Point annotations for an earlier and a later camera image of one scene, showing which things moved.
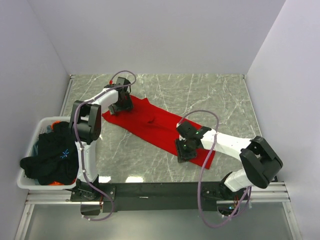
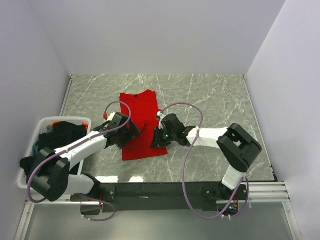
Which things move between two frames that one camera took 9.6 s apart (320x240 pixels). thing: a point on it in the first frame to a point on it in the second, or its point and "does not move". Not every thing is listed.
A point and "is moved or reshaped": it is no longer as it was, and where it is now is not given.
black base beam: x=95 y=198 does not move
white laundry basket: x=25 y=183 does not move
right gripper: x=181 y=153 to x=157 y=141
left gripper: x=127 y=105 to x=132 y=132
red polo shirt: x=157 y=125 is moved or reshaped
